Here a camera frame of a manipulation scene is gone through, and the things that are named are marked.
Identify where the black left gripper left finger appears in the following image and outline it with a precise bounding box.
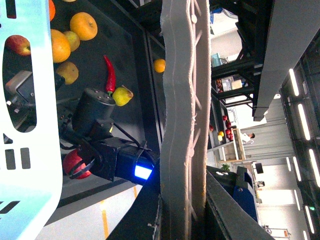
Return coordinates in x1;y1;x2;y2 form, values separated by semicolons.
108;184;162;240

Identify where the yellow green pear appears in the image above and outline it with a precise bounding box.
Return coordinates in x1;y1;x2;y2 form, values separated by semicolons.
112;85;134;107

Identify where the small round orange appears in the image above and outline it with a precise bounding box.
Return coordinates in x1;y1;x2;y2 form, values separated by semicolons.
48;0;56;21

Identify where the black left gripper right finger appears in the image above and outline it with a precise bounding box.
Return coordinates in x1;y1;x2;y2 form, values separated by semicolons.
205;166;273;240

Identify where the red apple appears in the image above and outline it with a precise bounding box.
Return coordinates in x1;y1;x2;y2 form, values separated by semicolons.
5;35;31;56

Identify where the red chili pepper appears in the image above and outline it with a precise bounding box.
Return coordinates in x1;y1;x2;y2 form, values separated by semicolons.
103;55;116;95

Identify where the turquoise plastic shopping basket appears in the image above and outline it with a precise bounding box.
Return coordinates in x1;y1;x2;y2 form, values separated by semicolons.
0;0;63;240

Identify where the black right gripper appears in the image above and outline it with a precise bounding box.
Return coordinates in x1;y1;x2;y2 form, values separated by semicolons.
5;70;37;130

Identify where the yellow lemon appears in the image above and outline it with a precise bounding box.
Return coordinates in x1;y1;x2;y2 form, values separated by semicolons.
56;61;79;85

